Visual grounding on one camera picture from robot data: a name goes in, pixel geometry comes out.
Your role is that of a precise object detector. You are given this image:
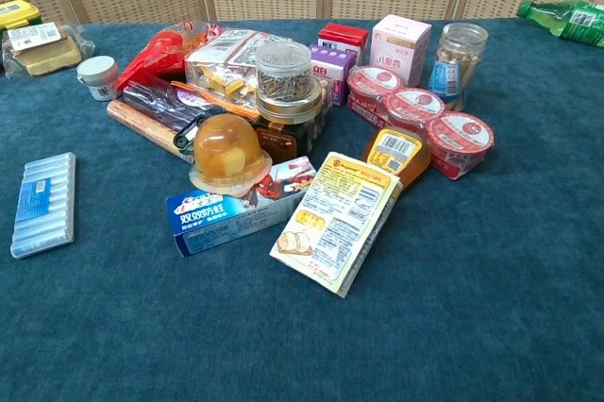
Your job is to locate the pale blue ribbed plastic pack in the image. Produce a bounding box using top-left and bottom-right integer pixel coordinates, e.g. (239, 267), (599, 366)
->
(9, 151), (77, 260)

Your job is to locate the blue table cloth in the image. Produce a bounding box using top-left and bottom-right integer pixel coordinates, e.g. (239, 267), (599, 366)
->
(0, 17), (604, 402)

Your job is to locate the pink milk carton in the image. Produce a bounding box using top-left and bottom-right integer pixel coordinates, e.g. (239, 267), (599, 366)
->
(369, 13), (433, 89)

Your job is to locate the clear jar with gold lid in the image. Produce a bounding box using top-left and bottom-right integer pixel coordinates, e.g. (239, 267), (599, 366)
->
(255, 40), (322, 126)

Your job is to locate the blue toothpaste box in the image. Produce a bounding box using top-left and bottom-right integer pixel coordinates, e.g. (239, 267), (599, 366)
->
(165, 155), (318, 259)

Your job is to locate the dark purple plastic package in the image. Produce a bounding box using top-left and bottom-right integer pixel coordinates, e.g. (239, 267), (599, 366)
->
(121, 80), (223, 151)

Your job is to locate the yellow and green box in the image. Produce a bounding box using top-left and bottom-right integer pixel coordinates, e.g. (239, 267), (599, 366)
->
(0, 0), (43, 32)

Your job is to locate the yellow yeast packet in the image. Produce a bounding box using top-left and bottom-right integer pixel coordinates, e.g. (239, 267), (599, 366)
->
(269, 151), (405, 299)

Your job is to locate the orange fruit jelly cup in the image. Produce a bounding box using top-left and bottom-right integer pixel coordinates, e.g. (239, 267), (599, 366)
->
(188, 112), (274, 199)

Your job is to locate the red and white small carton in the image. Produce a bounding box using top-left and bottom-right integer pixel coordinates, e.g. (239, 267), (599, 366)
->
(317, 22), (370, 67)

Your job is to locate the red plastic snack bag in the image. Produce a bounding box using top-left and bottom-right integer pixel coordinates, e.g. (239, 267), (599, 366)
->
(113, 20), (223, 93)

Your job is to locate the purple drink carton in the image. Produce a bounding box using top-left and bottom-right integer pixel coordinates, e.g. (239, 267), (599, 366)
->
(309, 44), (357, 108)

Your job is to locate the brown biscuit roll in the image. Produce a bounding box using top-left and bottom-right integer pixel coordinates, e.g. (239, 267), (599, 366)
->
(106, 99), (196, 164)

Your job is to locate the wrapped sliced bread pack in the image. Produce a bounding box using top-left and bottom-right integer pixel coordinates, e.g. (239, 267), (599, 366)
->
(1, 22), (96, 79)

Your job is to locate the dark brown glass jar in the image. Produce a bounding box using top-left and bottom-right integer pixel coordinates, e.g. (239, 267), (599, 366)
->
(253, 104), (333, 161)

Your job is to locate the tall transparent biscuit stick jar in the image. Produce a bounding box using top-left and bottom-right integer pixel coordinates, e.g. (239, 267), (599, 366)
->
(428, 22), (489, 112)

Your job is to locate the clear bag of yellow snacks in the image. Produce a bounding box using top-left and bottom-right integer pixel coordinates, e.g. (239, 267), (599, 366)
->
(184, 28), (284, 106)

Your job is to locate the green plastic bottle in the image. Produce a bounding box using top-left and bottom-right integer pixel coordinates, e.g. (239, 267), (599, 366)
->
(515, 0), (604, 49)

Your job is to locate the amber honey squeeze bottle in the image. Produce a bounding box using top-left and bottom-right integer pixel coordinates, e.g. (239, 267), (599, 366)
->
(361, 126), (432, 190)

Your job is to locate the small white lidded jar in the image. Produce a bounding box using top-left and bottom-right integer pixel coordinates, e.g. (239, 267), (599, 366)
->
(75, 55), (120, 102)

